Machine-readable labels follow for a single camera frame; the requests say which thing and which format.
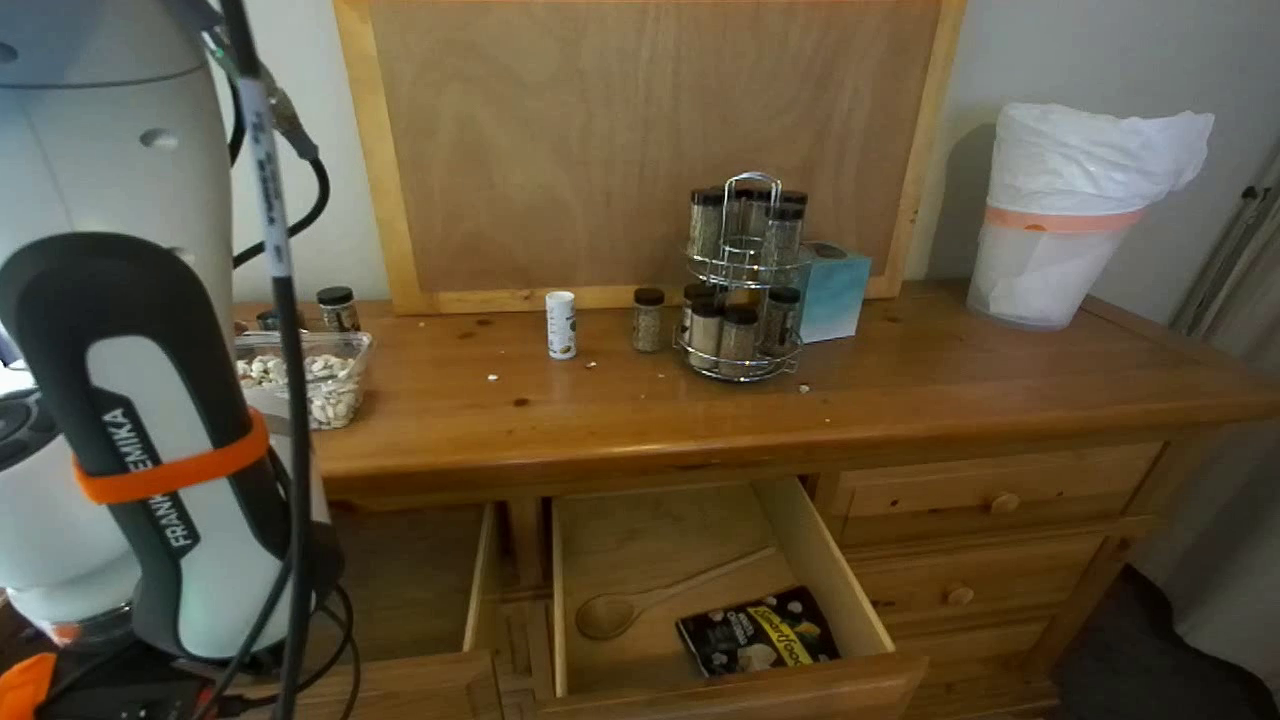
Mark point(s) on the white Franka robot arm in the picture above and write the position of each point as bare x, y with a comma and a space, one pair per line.
120, 163

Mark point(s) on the open pine drawer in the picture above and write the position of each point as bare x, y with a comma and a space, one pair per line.
640, 527

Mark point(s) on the small pine drawer with knob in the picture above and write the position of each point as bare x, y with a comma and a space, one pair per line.
1025, 582
984, 652
923, 493

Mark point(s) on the small brown spice jar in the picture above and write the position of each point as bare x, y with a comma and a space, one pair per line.
648, 326

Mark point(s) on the pine wood dresser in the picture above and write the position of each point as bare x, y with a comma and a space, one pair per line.
600, 402

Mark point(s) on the spice jar in rack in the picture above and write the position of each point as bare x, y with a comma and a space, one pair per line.
704, 227
701, 321
748, 221
785, 319
742, 332
791, 227

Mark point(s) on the small white bottle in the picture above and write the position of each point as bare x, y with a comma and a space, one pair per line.
560, 326

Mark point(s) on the chrome spice carousel rack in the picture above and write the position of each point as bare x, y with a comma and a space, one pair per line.
742, 374

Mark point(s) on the light blue carton box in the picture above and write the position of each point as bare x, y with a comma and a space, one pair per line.
839, 301

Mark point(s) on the framed wooden board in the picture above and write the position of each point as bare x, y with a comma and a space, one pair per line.
640, 147

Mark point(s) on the wooden spoon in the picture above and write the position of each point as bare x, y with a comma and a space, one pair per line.
606, 619

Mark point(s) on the clear plastic food container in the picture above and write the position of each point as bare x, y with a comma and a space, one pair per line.
348, 349

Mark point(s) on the black and yellow packet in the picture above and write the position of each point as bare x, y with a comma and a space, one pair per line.
763, 632

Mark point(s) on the black lidded spice jar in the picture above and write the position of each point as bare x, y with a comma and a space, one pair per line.
337, 313

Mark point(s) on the white bin with orange band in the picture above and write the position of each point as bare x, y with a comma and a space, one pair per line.
1040, 272

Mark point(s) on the white plastic bin liner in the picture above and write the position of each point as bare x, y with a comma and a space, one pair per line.
1095, 154

